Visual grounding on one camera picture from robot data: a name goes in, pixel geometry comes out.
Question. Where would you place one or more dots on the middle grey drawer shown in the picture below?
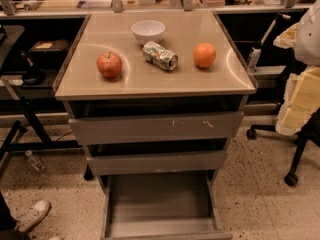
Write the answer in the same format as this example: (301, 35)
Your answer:
(157, 163)

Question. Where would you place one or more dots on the plastic water bottle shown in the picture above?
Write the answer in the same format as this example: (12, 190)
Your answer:
(35, 161)

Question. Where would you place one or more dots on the black joystick device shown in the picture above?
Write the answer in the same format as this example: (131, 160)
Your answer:
(34, 75)

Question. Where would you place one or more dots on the white sneaker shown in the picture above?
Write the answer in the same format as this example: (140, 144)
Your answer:
(33, 216)

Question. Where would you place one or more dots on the white handheld tool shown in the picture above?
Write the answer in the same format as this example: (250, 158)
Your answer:
(255, 51)

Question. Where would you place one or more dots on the white bowl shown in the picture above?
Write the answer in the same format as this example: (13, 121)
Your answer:
(148, 30)

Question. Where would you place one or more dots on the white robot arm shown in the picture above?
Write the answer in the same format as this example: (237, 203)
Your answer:
(302, 89)

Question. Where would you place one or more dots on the black box with label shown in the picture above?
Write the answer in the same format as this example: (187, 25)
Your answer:
(50, 50)

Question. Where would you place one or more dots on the orange fruit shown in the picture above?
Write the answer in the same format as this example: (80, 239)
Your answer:
(204, 55)

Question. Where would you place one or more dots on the top grey drawer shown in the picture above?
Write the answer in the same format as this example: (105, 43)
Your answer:
(153, 128)

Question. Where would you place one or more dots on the grey drawer cabinet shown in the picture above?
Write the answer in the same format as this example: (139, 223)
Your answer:
(144, 89)

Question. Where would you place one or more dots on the crushed soda can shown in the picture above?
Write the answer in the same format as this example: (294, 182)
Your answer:
(159, 56)

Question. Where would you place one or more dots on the red apple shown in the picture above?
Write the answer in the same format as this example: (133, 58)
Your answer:
(109, 65)

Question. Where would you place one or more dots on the bottom open grey drawer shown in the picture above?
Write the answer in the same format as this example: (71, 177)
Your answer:
(167, 206)

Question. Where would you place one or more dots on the black office chair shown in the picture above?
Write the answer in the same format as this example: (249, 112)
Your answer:
(309, 132)

